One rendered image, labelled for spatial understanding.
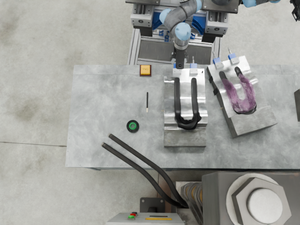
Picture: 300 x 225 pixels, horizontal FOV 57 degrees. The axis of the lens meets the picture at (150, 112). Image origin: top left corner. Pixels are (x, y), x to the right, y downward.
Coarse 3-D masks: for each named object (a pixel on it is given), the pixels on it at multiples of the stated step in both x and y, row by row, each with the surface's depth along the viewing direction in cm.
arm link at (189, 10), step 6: (180, 0) 139; (186, 0) 137; (192, 0) 138; (198, 0) 140; (180, 6) 140; (186, 6) 139; (192, 6) 139; (198, 6) 141; (186, 12) 139; (192, 12) 141; (186, 18) 142
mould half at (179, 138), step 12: (168, 72) 179; (168, 84) 177; (180, 84) 177; (204, 84) 176; (168, 96) 175; (180, 96) 175; (204, 96) 175; (168, 108) 170; (204, 108) 169; (168, 120) 166; (204, 120) 166; (168, 132) 172; (180, 132) 171; (192, 132) 171; (204, 132) 171; (168, 144) 170; (180, 144) 170; (192, 144) 169; (204, 144) 169
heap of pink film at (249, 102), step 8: (224, 80) 178; (240, 80) 175; (248, 80) 174; (232, 88) 172; (248, 88) 172; (232, 96) 171; (248, 96) 172; (232, 104) 172; (240, 104) 171; (248, 104) 171
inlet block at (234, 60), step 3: (228, 48) 185; (231, 54) 183; (234, 54) 183; (228, 57) 185; (231, 57) 183; (234, 57) 182; (237, 57) 181; (231, 60) 181; (234, 60) 181; (237, 60) 180; (231, 63) 182; (234, 63) 181; (237, 63) 183
